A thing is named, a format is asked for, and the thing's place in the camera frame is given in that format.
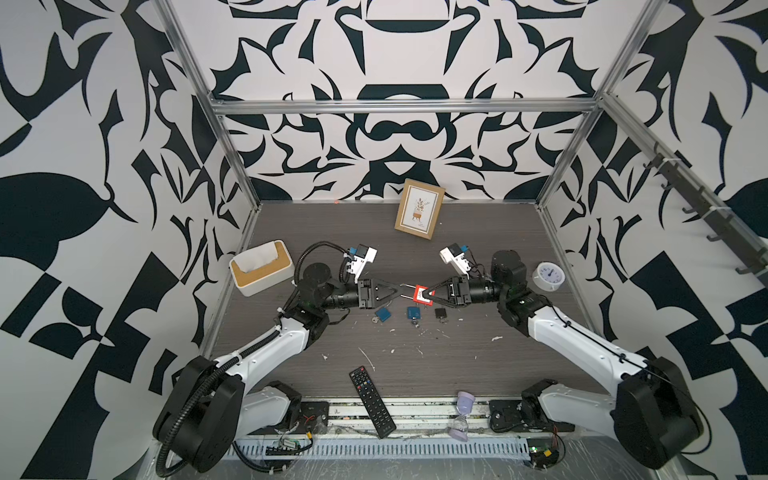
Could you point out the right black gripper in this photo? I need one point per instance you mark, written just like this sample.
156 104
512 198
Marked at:
461 293

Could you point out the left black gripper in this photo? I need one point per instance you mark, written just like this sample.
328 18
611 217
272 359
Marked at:
365 298

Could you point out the red padlock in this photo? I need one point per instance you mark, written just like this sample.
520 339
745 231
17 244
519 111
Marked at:
416 293

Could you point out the small black padlock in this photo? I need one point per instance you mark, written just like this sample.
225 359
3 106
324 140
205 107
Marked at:
441 315

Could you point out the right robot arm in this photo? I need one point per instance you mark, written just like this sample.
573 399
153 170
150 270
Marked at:
646 405

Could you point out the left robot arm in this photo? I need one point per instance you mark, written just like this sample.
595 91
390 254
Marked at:
212 403

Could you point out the large blue padlock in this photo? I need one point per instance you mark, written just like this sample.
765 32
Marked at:
382 314

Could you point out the white tissue box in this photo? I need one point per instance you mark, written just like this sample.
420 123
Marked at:
260 268

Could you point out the white alarm clock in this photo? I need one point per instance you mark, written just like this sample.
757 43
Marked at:
548 276

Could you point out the black remote control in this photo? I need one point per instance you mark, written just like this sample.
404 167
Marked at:
373 403

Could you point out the purple hourglass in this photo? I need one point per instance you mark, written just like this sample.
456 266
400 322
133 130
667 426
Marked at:
458 426

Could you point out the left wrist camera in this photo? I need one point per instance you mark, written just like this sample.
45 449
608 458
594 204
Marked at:
358 258

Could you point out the wooden picture frame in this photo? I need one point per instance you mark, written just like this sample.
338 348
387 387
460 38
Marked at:
419 209

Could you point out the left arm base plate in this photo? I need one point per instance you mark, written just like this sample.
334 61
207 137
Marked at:
310 415

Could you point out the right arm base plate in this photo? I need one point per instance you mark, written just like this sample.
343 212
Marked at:
519 415

